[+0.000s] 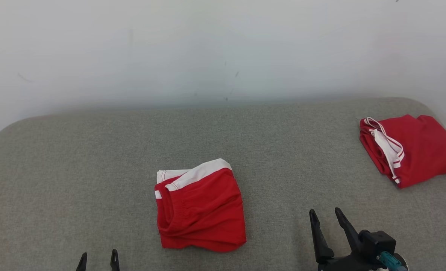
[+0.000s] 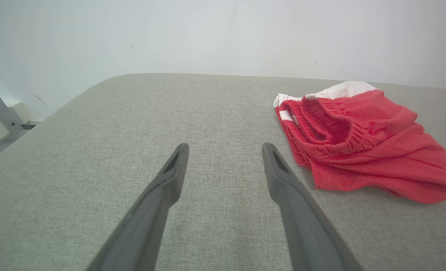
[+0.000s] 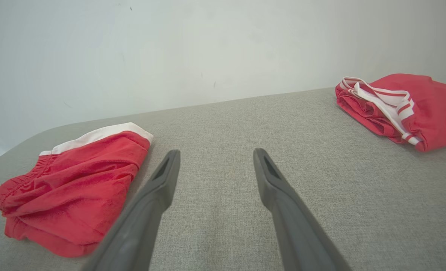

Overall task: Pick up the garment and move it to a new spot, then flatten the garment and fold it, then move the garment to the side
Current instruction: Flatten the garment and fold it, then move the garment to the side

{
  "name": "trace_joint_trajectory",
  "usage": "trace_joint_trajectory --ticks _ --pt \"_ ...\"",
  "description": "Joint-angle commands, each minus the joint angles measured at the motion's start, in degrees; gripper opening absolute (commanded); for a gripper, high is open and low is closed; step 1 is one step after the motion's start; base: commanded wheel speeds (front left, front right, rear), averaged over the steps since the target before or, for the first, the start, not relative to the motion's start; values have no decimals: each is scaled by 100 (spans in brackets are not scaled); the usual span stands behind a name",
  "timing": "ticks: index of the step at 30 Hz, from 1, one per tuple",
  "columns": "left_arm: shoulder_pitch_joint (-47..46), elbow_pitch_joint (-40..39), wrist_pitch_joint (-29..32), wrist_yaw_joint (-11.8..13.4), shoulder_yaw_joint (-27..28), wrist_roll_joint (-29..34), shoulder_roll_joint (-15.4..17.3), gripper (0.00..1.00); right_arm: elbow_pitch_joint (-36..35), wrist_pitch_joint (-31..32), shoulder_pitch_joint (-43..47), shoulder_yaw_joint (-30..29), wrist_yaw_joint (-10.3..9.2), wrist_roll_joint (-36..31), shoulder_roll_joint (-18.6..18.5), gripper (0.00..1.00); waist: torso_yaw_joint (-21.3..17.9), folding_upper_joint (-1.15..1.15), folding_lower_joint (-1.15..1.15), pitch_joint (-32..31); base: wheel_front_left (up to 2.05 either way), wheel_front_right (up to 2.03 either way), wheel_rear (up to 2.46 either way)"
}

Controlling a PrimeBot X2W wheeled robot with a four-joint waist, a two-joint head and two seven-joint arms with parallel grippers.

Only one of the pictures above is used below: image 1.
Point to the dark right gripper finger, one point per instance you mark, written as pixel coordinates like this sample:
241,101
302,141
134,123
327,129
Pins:
322,244
352,241

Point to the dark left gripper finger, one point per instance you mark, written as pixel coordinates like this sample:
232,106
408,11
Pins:
114,263
82,265

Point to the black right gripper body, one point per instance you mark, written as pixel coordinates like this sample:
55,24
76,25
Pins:
347,264

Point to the red shorts white trim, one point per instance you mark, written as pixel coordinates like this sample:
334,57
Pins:
204,214

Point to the red basketball jersey white sleeves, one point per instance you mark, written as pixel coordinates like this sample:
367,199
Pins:
426,150

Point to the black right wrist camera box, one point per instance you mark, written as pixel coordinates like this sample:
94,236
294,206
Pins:
377,242

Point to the teal right camera connector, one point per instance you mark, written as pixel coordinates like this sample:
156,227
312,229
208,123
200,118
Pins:
390,260

